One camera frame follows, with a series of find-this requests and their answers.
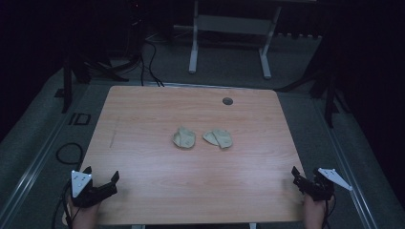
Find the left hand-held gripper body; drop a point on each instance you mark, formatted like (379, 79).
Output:
(79, 184)

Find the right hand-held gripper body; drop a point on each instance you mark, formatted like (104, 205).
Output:
(321, 187)

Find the pale yellow sock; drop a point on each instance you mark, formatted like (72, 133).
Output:
(184, 139)
(219, 138)

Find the person's right hand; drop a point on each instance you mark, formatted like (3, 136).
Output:
(313, 213)

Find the person's left hand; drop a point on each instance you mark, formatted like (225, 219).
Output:
(82, 218)

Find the black metal stand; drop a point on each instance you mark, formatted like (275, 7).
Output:
(329, 101)
(67, 86)

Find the grey table grommet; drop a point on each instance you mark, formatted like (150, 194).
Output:
(227, 101)

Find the metal floor rail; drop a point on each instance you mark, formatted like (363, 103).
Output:
(347, 165)
(28, 178)

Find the white desk frame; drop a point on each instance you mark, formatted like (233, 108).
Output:
(232, 24)

